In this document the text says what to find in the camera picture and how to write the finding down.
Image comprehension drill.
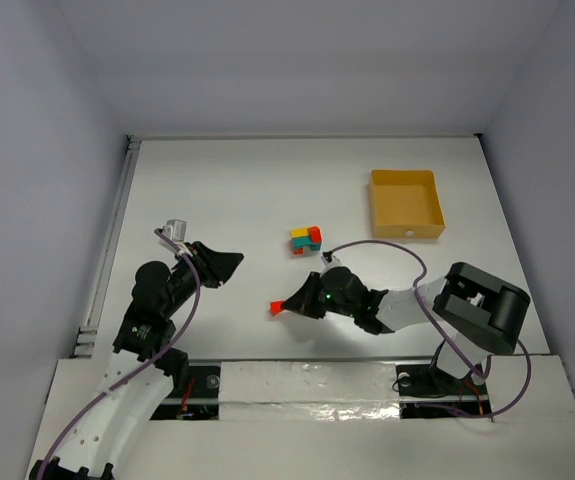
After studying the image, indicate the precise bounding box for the red triangle block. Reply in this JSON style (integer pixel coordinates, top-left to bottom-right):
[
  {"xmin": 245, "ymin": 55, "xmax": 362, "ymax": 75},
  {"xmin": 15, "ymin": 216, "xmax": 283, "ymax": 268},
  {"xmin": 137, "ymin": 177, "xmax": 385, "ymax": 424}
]
[{"xmin": 269, "ymin": 300, "xmax": 285, "ymax": 317}]

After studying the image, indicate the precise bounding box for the teal arch block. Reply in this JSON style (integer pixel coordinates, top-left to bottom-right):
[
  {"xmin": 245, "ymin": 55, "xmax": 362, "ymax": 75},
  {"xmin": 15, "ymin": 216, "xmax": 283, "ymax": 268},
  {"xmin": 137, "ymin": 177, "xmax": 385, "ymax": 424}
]
[{"xmin": 291, "ymin": 237, "xmax": 322, "ymax": 252}]

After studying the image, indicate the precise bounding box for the red wedge block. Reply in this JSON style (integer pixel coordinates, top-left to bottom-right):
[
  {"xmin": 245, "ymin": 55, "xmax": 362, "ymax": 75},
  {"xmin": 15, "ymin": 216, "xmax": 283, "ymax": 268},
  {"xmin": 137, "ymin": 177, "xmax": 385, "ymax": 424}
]
[{"xmin": 308, "ymin": 226, "xmax": 322, "ymax": 244}]

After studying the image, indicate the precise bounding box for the yellow arch block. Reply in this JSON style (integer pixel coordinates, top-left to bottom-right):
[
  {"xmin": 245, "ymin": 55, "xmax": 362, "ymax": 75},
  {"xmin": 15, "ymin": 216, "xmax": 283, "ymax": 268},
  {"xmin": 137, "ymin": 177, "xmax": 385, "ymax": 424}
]
[{"xmin": 290, "ymin": 228, "xmax": 309, "ymax": 238}]

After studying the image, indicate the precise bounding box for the yellow plastic tray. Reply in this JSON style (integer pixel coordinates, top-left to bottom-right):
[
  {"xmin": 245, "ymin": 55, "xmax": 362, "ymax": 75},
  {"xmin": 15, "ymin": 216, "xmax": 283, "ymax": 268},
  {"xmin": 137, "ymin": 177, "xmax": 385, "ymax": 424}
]
[{"xmin": 368, "ymin": 170, "xmax": 445, "ymax": 240}]

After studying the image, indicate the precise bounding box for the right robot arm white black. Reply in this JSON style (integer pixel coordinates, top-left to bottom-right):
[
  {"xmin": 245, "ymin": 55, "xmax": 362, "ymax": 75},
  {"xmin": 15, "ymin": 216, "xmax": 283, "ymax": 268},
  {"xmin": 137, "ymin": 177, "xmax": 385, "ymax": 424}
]
[{"xmin": 270, "ymin": 262, "xmax": 531, "ymax": 380}]

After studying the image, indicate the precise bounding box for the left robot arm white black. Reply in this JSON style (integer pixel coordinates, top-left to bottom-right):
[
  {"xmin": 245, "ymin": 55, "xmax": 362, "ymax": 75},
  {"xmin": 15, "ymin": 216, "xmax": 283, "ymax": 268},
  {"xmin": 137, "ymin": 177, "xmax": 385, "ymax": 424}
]
[{"xmin": 29, "ymin": 241, "xmax": 244, "ymax": 479}]

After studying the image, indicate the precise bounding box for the white foam base board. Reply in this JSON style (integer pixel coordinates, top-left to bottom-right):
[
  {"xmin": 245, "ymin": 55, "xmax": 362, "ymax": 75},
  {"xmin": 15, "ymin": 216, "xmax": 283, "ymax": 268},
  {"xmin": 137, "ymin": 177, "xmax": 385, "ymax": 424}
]
[{"xmin": 33, "ymin": 355, "xmax": 575, "ymax": 479}]

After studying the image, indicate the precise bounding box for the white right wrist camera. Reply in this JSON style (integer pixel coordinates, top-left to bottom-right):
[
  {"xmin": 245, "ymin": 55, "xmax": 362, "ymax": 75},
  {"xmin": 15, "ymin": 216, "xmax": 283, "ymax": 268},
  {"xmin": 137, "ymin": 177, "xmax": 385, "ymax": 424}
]
[{"xmin": 321, "ymin": 252, "xmax": 342, "ymax": 271}]

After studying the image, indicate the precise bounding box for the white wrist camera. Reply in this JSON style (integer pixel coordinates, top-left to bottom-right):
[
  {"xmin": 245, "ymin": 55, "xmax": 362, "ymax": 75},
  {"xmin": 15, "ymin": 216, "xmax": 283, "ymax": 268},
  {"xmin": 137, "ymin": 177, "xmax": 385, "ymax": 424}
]
[
  {"xmin": 321, "ymin": 252, "xmax": 342, "ymax": 271},
  {"xmin": 154, "ymin": 219, "xmax": 187, "ymax": 255}
]

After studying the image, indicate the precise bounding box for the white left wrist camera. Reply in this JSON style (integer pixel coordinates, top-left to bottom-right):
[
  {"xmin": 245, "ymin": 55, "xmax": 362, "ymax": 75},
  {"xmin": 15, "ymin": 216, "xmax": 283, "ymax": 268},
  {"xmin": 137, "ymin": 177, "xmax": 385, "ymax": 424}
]
[{"xmin": 154, "ymin": 219, "xmax": 187, "ymax": 255}]

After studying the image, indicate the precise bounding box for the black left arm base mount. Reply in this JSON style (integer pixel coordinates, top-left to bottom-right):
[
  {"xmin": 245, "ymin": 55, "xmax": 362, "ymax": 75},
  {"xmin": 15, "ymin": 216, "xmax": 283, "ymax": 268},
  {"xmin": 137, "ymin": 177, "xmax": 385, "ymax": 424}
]
[{"xmin": 173, "ymin": 363, "xmax": 221, "ymax": 401}]

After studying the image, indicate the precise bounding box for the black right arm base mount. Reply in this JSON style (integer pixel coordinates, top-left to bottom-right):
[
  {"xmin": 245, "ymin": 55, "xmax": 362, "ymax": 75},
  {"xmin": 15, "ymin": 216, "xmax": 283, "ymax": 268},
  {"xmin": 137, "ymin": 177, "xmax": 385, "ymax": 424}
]
[{"xmin": 392, "ymin": 364, "xmax": 487, "ymax": 399}]

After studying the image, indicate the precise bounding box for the aluminium rail left edge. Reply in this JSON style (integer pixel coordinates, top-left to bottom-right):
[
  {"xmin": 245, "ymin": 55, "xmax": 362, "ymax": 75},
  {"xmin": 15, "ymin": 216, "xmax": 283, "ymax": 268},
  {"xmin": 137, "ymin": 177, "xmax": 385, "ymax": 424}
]
[{"xmin": 69, "ymin": 135, "xmax": 142, "ymax": 359}]

